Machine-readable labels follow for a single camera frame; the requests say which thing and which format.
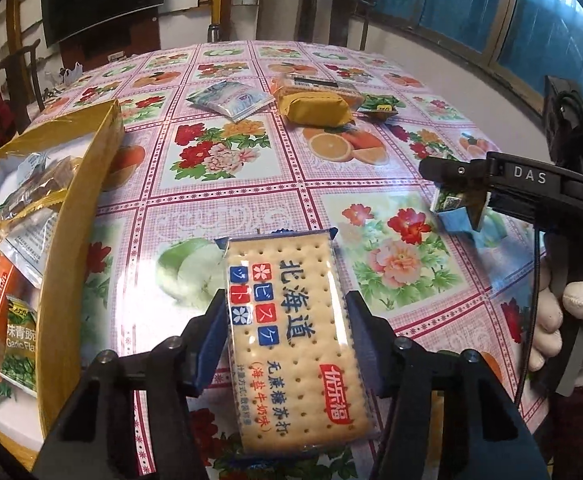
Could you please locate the small green candy packet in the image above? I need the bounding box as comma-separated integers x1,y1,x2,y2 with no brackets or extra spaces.
430,187,475,215

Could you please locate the clear biscuit packet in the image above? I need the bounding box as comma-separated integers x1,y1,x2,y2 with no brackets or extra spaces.
270,73,363,107

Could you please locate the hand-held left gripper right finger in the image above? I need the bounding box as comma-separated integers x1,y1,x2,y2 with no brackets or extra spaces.
344,290,552,480

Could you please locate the dark wooden chair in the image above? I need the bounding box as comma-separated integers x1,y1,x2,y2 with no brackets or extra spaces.
0,42,48,113
304,0,373,52

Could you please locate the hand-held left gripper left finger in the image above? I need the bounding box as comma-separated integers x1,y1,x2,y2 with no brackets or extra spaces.
32,287,230,480

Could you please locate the floral pink checked tablecloth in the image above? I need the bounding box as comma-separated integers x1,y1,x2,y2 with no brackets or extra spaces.
0,40,555,480

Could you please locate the blue white snack packet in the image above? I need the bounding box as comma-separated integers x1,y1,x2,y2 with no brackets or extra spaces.
186,80,275,122

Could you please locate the blue window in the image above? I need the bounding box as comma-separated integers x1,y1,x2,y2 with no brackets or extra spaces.
371,0,583,141

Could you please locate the white plastic bag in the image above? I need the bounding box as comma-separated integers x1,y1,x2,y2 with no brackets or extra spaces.
58,61,86,85

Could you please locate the gold cardboard box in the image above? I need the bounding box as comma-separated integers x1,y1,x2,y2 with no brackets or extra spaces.
0,99,126,438

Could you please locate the yellow snack packet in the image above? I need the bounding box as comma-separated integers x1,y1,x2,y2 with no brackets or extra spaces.
276,87,356,128

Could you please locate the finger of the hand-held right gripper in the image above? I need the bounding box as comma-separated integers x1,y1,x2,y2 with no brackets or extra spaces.
436,191,539,236
418,156,498,187

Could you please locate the black television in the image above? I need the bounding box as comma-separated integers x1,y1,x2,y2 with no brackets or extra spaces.
39,0,166,47

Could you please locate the brown cake packet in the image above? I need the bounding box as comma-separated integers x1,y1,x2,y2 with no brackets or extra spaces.
8,156,81,211

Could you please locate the clear white snack packet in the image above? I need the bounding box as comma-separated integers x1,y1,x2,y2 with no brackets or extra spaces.
0,204,61,288

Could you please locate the green pea snack packet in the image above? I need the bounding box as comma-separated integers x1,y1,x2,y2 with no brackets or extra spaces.
0,300,41,397

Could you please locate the beige soda cracker packet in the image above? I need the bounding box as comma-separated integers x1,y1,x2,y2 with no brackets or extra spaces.
214,227,387,457

